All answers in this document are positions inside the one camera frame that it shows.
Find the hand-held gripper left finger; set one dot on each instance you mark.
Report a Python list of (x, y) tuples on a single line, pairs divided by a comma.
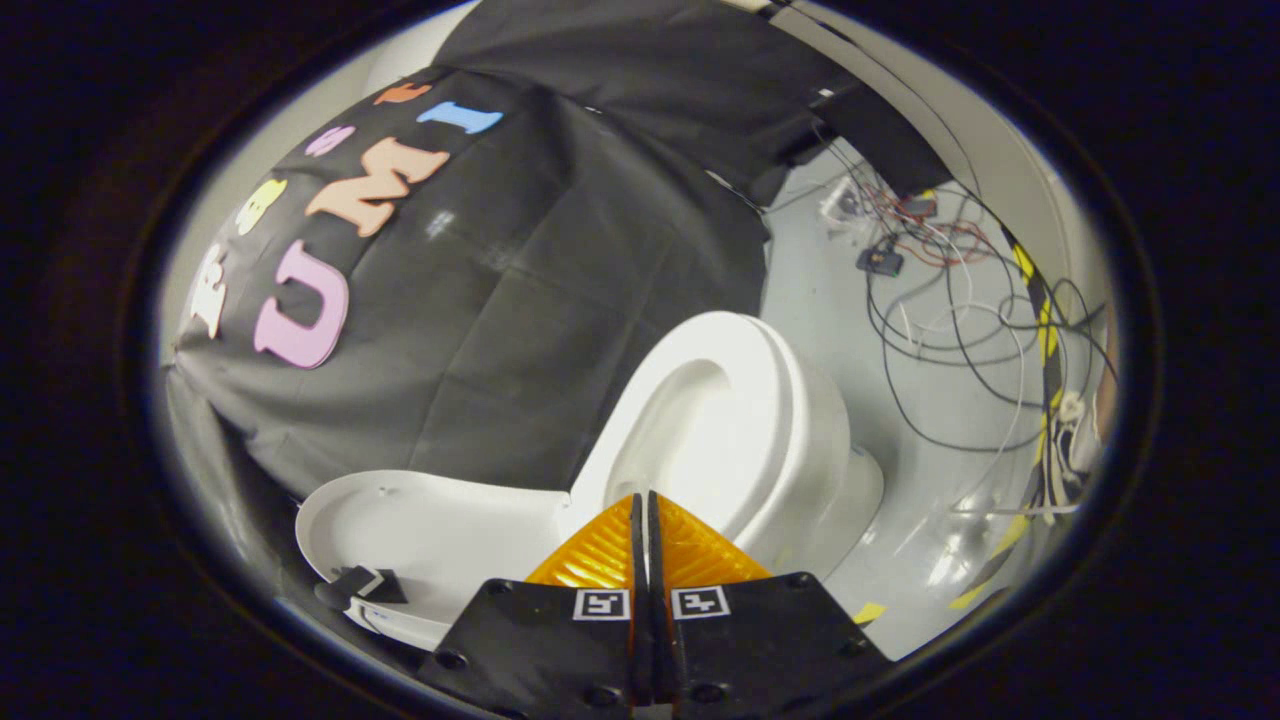
[(540, 640)]

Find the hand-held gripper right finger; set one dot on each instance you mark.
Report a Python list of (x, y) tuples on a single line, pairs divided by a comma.
[(770, 640)]

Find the white toilet bowl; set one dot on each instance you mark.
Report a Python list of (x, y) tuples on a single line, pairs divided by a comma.
[(720, 420)]

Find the black backdrop cloth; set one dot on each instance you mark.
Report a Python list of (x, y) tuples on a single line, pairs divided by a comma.
[(520, 320)]

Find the small black electronic module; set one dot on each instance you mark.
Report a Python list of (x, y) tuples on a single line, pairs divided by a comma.
[(880, 262)]

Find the yellow black striped floor tape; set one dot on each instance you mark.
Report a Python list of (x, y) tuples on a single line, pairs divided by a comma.
[(1048, 340)]

